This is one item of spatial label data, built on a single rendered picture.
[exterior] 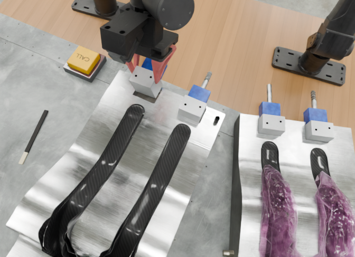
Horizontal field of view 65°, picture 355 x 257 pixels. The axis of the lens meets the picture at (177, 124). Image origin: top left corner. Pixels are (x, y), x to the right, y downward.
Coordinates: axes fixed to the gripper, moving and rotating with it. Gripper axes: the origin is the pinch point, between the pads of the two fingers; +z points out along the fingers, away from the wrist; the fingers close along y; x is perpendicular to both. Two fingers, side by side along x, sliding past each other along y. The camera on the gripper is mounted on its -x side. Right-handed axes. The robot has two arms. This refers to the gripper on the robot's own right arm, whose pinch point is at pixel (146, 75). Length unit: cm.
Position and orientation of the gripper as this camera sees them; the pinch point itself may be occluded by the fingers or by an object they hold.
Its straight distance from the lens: 58.7
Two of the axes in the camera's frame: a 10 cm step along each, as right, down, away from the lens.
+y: 9.1, 3.5, -2.3
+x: 4.1, -6.2, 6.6
